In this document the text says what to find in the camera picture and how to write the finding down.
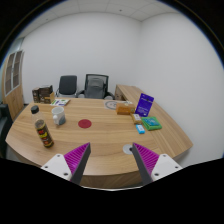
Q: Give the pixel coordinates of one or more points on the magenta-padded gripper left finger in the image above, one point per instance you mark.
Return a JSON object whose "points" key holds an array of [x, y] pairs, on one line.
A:
{"points": [[60, 165]]}

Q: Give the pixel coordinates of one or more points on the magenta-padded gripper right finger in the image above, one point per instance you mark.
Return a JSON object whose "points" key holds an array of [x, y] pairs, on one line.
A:
{"points": [[164, 165]]}

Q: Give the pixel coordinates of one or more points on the clear black-capped drink bottle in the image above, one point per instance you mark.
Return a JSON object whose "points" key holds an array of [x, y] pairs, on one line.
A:
{"points": [[44, 132]]}

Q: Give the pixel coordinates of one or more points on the small light blue box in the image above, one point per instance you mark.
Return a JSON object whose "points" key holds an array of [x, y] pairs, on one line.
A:
{"points": [[140, 129]]}

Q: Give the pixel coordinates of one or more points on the green flat box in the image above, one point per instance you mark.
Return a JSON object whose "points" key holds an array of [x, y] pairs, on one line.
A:
{"points": [[151, 123]]}

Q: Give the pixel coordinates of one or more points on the flat round red coaster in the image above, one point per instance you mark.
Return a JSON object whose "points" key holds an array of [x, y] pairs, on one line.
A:
{"points": [[84, 123]]}

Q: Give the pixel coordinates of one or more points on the white mug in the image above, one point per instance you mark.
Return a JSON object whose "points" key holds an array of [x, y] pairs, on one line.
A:
{"points": [[58, 115]]}

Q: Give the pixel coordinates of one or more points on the small tan packet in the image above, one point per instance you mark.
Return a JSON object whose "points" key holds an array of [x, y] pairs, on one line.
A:
{"points": [[136, 118]]}

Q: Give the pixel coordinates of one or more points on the white green purple leaflet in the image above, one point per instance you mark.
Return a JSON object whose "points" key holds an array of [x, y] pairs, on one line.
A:
{"points": [[60, 102]]}

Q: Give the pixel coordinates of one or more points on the purple standing card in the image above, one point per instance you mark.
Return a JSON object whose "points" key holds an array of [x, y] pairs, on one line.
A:
{"points": [[144, 105]]}

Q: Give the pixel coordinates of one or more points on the black armchair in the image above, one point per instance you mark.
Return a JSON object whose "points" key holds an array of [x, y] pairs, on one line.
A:
{"points": [[4, 130]]}

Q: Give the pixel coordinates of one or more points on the tan cardboard box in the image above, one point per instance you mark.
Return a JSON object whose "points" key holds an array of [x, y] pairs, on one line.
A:
{"points": [[50, 98]]}

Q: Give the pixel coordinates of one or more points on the orange wooden box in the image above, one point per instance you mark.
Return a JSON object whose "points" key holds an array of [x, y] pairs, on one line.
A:
{"points": [[125, 108]]}

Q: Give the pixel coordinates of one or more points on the small dark brown box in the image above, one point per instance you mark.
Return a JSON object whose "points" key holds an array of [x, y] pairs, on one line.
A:
{"points": [[35, 95]]}

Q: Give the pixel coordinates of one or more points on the large dark brown box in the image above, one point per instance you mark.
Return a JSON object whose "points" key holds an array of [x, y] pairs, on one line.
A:
{"points": [[45, 90]]}

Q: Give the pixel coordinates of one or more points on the black padded office chair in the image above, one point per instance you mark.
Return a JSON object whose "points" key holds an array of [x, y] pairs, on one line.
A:
{"points": [[67, 85]]}

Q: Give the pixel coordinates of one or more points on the wooden side desk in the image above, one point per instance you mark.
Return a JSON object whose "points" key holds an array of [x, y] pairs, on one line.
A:
{"points": [[128, 91]]}

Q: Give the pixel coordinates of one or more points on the wooden glass-door shelf cabinet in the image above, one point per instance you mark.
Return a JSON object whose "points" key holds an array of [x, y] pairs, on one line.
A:
{"points": [[15, 96]]}

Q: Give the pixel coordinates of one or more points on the black mesh office chair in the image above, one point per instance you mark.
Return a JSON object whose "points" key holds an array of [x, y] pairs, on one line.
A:
{"points": [[95, 87]]}

